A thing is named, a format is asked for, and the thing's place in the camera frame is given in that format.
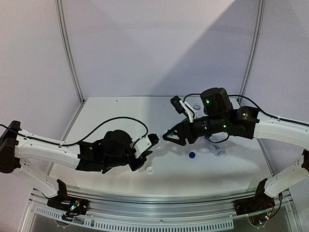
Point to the aluminium front rail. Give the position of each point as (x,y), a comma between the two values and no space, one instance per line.
(159,206)

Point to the Pepsi bottle blue label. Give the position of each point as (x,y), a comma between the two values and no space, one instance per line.
(197,110)

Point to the left aluminium corner post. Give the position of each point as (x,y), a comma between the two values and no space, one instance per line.
(67,50)

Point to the clear ribbed plastic bottle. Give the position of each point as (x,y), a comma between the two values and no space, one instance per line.
(161,142)

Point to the blue Pepsi bottle cap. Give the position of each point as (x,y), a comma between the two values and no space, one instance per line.
(192,155)

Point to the right aluminium corner post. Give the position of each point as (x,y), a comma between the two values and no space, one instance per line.
(254,46)

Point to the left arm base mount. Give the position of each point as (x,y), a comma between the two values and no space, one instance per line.
(72,206)

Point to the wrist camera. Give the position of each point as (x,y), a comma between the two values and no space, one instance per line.
(182,107)
(144,143)

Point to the aluminium corner post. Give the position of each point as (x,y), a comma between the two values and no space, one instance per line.
(254,46)
(67,50)

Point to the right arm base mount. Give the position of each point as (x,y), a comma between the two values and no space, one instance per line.
(259,201)

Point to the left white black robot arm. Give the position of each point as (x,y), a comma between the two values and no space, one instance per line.
(116,148)

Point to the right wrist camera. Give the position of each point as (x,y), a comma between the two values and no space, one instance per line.
(182,107)

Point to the crushed clear plastic bottle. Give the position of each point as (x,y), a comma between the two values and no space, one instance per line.
(215,145)

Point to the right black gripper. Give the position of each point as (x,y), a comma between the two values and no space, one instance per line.
(179,128)

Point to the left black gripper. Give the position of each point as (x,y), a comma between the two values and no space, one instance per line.
(135,166)

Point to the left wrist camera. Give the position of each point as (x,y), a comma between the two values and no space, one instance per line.
(144,143)

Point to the perforated clear acrylic plate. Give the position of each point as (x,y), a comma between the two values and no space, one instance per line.
(40,218)

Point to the clear white bottle cap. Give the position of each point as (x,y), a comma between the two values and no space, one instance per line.
(149,169)

